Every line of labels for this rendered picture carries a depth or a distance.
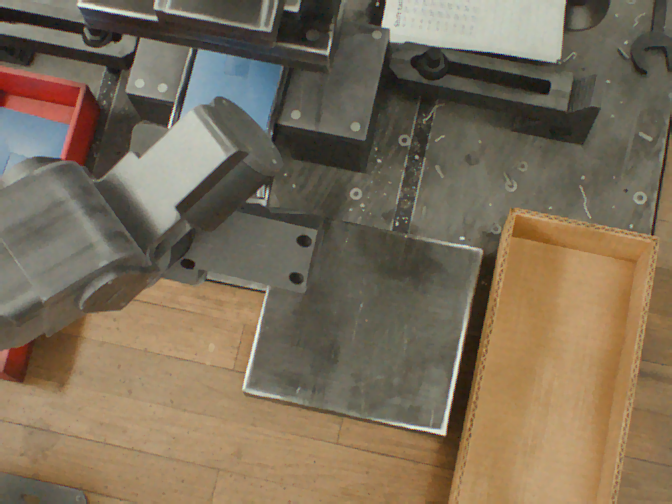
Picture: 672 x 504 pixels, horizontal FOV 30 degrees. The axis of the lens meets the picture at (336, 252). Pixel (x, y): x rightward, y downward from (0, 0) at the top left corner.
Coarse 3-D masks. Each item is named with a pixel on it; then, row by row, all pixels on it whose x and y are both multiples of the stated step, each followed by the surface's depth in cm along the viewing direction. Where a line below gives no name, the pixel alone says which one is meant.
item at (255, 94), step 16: (208, 64) 102; (224, 64) 102; (256, 64) 102; (272, 64) 102; (192, 80) 102; (208, 80) 102; (224, 80) 102; (240, 80) 102; (256, 80) 102; (272, 80) 102; (192, 96) 102; (208, 96) 101; (224, 96) 101; (240, 96) 101; (256, 96) 101; (272, 96) 101; (256, 112) 101
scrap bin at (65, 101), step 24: (0, 72) 106; (24, 72) 106; (0, 96) 111; (24, 96) 111; (48, 96) 109; (72, 96) 108; (72, 120) 104; (96, 120) 110; (72, 144) 105; (0, 360) 105; (24, 360) 104
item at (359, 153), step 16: (384, 64) 105; (384, 80) 109; (144, 112) 106; (160, 112) 105; (304, 144) 105; (320, 144) 104; (336, 144) 103; (352, 144) 102; (368, 144) 105; (304, 160) 109; (320, 160) 108; (336, 160) 107; (352, 160) 106
